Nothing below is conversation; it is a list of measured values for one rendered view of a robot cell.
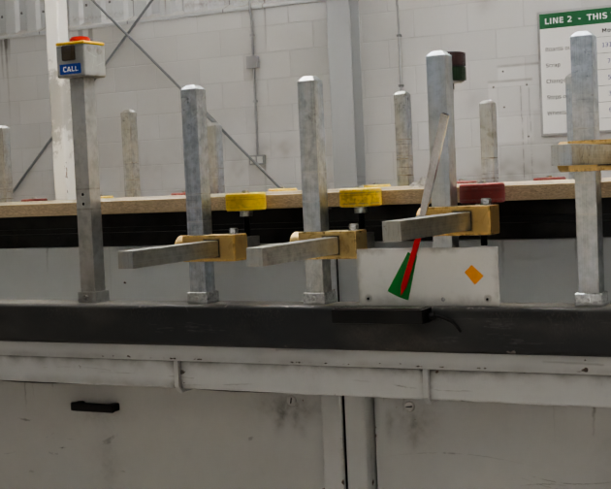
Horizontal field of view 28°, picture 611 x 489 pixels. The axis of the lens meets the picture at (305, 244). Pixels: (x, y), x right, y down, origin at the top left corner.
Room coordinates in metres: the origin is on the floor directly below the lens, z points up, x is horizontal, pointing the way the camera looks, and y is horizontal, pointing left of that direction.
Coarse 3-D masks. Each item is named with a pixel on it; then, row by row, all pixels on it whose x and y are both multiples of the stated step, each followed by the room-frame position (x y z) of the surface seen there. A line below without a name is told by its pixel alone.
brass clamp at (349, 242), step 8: (296, 232) 2.23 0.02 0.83; (304, 232) 2.20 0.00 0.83; (312, 232) 2.19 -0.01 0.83; (320, 232) 2.19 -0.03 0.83; (328, 232) 2.18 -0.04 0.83; (336, 232) 2.17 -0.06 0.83; (344, 232) 2.16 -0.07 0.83; (352, 232) 2.16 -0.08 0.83; (360, 232) 2.17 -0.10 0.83; (296, 240) 2.21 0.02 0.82; (344, 240) 2.16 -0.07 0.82; (352, 240) 2.16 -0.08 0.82; (360, 240) 2.17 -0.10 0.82; (344, 248) 2.16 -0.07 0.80; (352, 248) 2.16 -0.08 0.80; (360, 248) 2.17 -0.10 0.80; (328, 256) 2.18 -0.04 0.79; (336, 256) 2.17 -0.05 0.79; (344, 256) 2.16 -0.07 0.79; (352, 256) 2.16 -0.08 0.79
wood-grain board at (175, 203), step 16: (272, 192) 2.94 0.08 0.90; (288, 192) 2.75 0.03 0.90; (336, 192) 2.37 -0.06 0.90; (384, 192) 2.32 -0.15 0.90; (400, 192) 2.30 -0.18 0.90; (416, 192) 2.29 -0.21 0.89; (512, 192) 2.20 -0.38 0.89; (528, 192) 2.19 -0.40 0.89; (544, 192) 2.18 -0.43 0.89; (560, 192) 2.16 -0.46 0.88; (608, 192) 2.12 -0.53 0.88; (0, 208) 2.75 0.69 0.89; (16, 208) 2.73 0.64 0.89; (32, 208) 2.71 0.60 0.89; (48, 208) 2.69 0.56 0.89; (64, 208) 2.67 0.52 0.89; (112, 208) 2.61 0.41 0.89; (128, 208) 2.59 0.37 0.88; (144, 208) 2.57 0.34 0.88; (160, 208) 2.55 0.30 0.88; (176, 208) 2.54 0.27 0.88; (224, 208) 2.48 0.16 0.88; (272, 208) 2.43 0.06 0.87; (288, 208) 2.42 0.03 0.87
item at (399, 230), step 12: (420, 216) 1.92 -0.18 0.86; (432, 216) 1.90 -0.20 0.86; (444, 216) 1.95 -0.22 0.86; (456, 216) 1.99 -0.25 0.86; (468, 216) 2.05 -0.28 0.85; (384, 228) 1.80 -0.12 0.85; (396, 228) 1.79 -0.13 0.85; (408, 228) 1.81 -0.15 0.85; (420, 228) 1.85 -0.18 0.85; (432, 228) 1.90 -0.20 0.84; (444, 228) 1.94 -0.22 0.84; (456, 228) 1.99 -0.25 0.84; (468, 228) 2.05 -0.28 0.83; (384, 240) 1.80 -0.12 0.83; (396, 240) 1.79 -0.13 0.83
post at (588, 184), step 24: (576, 48) 1.98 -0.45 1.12; (576, 72) 1.98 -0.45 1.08; (576, 96) 1.98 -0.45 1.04; (576, 120) 1.98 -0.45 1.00; (576, 192) 1.98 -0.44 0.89; (600, 192) 1.99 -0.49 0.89; (576, 216) 1.98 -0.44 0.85; (600, 216) 1.99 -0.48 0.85; (600, 240) 1.98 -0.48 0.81; (600, 264) 1.98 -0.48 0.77; (600, 288) 1.97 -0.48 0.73
